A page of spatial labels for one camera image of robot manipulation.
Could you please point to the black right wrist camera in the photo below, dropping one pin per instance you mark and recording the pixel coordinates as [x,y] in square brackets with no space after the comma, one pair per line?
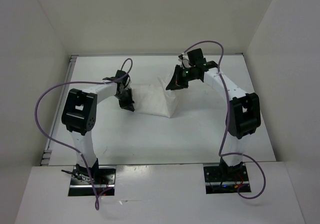
[196,57]

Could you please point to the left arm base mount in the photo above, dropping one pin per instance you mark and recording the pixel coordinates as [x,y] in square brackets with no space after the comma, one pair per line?
[104,182]

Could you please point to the white skirt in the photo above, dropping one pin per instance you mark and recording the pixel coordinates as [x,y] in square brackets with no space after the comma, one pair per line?
[155,100]

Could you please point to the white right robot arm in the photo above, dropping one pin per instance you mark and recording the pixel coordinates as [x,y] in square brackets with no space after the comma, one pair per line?
[243,108]

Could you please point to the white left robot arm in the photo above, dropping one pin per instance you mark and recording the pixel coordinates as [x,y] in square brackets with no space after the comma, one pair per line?
[80,115]

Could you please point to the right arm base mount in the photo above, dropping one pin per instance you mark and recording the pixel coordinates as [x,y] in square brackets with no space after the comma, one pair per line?
[220,178]

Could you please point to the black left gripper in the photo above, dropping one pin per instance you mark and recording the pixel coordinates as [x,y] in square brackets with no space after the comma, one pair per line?
[128,104]

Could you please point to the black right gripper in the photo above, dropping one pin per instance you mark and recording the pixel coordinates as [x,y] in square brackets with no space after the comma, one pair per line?
[172,85]

